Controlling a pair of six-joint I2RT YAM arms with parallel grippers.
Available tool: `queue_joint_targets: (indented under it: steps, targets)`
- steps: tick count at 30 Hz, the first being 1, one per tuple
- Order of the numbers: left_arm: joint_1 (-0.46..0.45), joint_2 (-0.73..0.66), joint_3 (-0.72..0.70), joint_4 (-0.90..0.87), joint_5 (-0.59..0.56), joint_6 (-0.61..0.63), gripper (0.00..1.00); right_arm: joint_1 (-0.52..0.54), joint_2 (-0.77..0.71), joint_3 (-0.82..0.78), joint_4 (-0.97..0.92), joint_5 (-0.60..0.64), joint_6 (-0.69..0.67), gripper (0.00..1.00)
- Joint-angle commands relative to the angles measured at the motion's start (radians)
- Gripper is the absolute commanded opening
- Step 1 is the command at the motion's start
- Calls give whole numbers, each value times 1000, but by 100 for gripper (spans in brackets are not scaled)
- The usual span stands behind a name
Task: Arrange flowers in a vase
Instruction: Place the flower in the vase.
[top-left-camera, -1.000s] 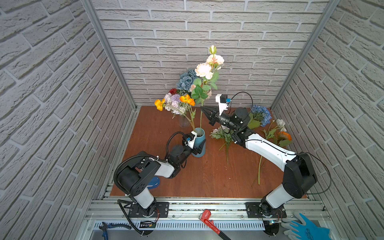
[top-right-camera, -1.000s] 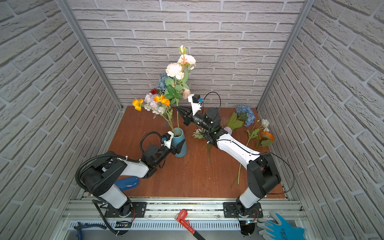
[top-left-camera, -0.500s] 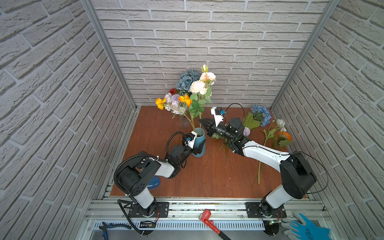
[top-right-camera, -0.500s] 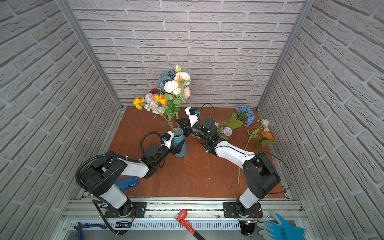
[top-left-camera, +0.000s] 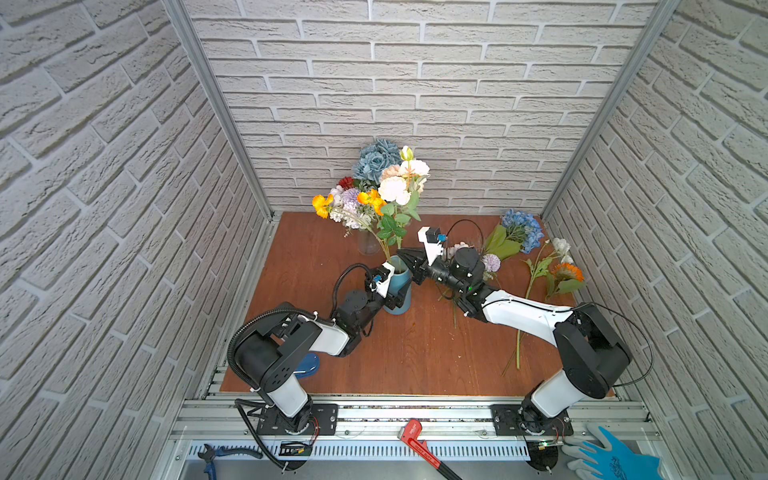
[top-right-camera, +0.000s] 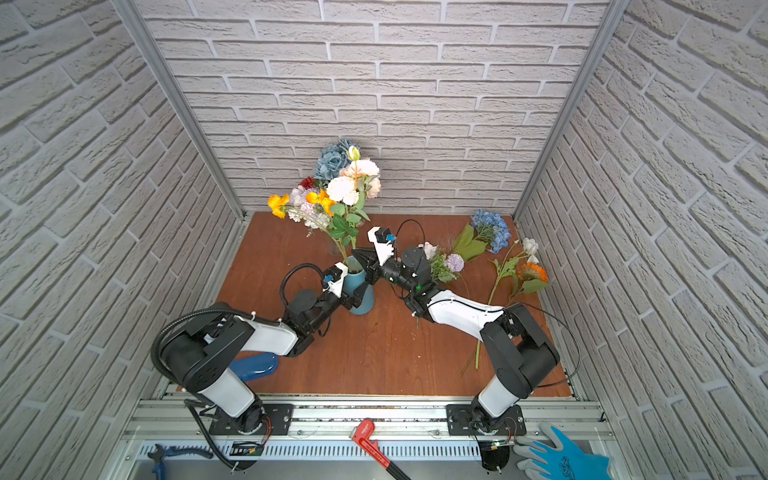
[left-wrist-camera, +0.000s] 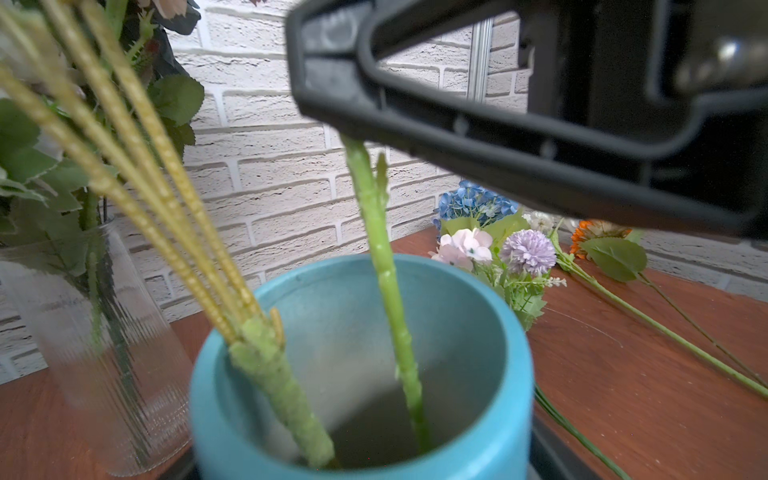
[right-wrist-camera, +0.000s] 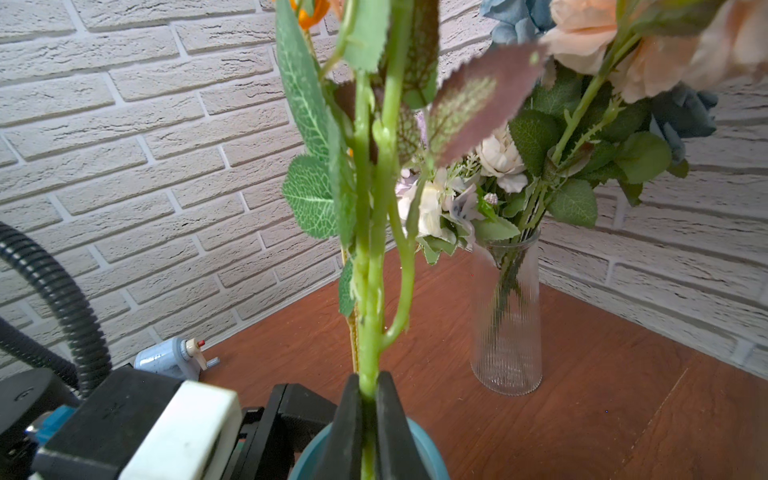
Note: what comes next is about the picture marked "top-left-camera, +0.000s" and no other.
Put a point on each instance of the yellow orange poppy stem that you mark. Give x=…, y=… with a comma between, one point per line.
x=322, y=205

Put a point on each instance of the blue handled pliers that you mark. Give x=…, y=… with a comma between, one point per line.
x=209, y=454

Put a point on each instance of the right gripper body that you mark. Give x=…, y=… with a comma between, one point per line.
x=444, y=273

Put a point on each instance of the pink lilac flower bouquet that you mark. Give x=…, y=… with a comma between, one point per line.
x=347, y=210

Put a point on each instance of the blue hydrangea flower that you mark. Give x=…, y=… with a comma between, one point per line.
x=517, y=232

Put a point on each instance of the dark blue oval dish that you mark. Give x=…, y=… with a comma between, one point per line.
x=308, y=366

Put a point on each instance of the orange flower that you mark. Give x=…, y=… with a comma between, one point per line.
x=557, y=268

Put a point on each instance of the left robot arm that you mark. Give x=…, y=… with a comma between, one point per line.
x=266, y=352

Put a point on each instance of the clear ribbed glass vase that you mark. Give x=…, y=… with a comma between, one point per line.
x=368, y=243

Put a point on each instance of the pale blue rose bunch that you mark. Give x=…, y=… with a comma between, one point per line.
x=375, y=159

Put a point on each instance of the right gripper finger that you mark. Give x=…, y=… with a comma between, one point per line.
x=413, y=258
x=420, y=273

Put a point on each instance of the white green mixed bouquet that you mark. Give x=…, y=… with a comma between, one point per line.
x=489, y=263

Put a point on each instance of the red gerbera flower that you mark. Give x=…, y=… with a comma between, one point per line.
x=346, y=183

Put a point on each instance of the teal ceramic vase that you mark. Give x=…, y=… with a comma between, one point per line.
x=399, y=287

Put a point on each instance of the red pipe wrench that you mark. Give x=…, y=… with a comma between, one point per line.
x=423, y=447

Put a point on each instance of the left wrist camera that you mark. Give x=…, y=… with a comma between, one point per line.
x=381, y=277

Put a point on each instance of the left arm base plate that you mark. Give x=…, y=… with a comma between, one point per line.
x=321, y=417

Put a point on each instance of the blue work glove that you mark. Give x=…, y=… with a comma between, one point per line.
x=608, y=458

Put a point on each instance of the aluminium frame rail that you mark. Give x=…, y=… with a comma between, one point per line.
x=369, y=429

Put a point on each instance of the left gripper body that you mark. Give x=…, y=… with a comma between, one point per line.
x=393, y=294

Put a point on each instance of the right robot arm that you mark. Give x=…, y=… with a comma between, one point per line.
x=592, y=354

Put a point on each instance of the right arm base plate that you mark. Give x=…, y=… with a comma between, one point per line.
x=526, y=420

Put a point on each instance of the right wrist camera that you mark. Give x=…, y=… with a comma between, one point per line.
x=433, y=241

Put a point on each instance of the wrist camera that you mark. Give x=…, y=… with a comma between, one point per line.
x=433, y=241
x=381, y=277

